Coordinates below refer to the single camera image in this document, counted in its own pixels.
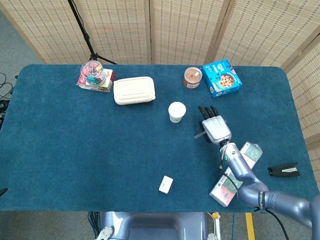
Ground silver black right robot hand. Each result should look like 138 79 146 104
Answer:
197 105 233 146

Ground white paper cup green print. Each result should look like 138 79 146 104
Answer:
167 101 187 124

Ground blue cookie box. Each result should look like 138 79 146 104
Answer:
201 58 243 99

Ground orange jar of rubber bands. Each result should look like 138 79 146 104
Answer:
183 66 203 89

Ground long white multicolour pack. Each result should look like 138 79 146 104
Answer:
208 141 264 208

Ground small white box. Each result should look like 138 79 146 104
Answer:
158 175 174 194

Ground black stapler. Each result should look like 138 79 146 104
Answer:
267 161 301 178

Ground beige lidded food container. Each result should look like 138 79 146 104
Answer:
112 76 156 106

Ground blue table cloth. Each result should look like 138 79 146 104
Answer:
0 63 320 213

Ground woven bamboo folding screen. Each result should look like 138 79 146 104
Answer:
0 0 320 151

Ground blue-grey robot torso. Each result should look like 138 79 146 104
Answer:
94 211 218 240

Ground red and white carton box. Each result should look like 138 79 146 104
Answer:
76 68 116 93

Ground clear jar of binder clips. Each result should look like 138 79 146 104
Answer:
79 60 107 86

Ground black tripod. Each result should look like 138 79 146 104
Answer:
66 0 118 65

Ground black floor cables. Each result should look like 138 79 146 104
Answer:
0 72 18 126

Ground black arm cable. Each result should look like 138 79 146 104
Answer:
218 163 290 240

